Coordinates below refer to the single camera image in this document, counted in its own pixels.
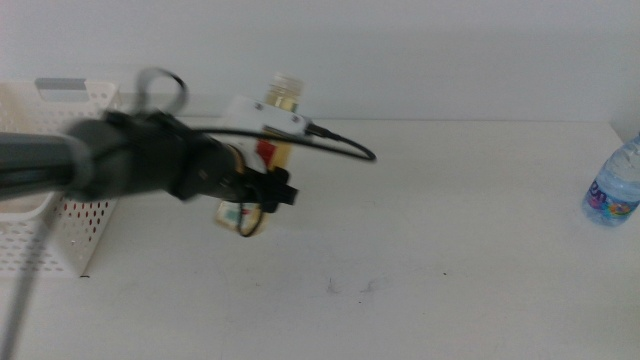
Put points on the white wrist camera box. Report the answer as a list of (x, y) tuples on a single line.
[(260, 117)]

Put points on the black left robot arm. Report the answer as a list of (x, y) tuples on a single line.
[(125, 160)]

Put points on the yellow juice bottle red label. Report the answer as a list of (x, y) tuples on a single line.
[(285, 100)]

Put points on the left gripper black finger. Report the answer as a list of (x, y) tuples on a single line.
[(284, 192)]

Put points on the clear water bottle blue cap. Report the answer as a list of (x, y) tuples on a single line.
[(617, 185)]

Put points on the white perforated plastic basket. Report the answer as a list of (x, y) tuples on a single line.
[(82, 250)]

